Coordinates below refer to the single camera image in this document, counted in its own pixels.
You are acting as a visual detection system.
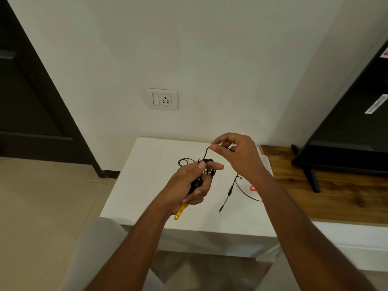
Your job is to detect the person's right hand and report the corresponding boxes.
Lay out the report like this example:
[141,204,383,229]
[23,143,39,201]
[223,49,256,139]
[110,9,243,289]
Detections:
[209,132,269,185]

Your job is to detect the person's left hand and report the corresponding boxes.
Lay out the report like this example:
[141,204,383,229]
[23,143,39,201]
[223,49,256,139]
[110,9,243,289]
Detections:
[160,160,225,215]

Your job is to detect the black earphones with yellow tie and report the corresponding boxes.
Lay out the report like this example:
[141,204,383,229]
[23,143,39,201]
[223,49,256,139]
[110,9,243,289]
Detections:
[173,145,243,221]

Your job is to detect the clear box with red clips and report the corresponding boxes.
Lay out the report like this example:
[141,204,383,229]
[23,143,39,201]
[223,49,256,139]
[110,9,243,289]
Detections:
[249,147,275,193]

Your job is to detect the person's left forearm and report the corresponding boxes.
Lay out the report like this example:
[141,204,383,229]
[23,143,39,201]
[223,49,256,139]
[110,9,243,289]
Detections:
[84,200,173,291]

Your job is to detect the person's right forearm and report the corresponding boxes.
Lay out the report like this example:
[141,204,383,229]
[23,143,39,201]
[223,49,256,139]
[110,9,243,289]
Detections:
[257,175,376,291]

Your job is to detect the wooden cabinet top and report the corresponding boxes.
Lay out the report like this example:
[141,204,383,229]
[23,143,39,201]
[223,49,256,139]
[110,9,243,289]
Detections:
[259,144,388,225]

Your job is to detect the black television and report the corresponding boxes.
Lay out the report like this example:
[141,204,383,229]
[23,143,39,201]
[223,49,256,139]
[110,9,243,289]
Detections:
[291,39,388,194]

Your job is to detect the dark brown door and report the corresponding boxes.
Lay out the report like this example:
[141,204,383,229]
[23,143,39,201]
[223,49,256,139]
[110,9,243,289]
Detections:
[0,50,95,166]

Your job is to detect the short black cable tie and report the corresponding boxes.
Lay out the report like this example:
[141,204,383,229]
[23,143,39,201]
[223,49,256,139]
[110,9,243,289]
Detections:
[235,175,263,202]

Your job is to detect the white wall socket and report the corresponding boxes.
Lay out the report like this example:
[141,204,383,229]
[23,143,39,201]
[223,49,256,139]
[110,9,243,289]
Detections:
[145,87,179,112]

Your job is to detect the black door frame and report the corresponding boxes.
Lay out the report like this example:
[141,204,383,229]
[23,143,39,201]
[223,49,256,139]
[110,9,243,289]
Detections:
[0,0,120,179]

